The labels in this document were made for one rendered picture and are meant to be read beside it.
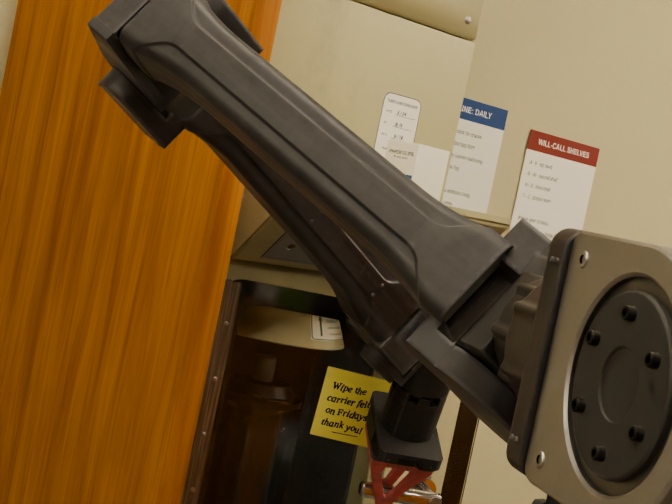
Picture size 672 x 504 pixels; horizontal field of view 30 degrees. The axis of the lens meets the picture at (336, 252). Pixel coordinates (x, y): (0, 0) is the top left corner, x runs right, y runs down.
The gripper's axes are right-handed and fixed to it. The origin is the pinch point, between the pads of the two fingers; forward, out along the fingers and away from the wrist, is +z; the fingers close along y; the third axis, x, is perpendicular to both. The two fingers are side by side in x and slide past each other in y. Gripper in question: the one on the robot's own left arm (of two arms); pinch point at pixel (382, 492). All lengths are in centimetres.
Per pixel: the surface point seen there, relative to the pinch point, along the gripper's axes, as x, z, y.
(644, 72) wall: 63, -12, -125
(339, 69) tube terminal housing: -11.9, -34.4, -28.6
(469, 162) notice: 25, 1, -93
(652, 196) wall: 73, 11, -120
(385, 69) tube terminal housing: -6.1, -34.2, -32.4
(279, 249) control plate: -15.5, -19.2, -13.0
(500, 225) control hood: 10.1, -22.3, -23.1
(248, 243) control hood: -19.1, -20.2, -11.1
